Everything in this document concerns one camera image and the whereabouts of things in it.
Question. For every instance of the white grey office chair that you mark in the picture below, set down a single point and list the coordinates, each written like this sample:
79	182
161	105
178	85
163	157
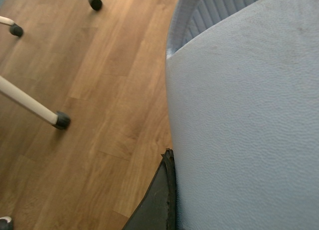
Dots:
59	119

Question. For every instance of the left gripper black camera finger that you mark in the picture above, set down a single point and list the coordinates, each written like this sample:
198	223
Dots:
157	209

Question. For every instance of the black shoe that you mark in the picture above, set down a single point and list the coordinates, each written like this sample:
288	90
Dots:
6	223

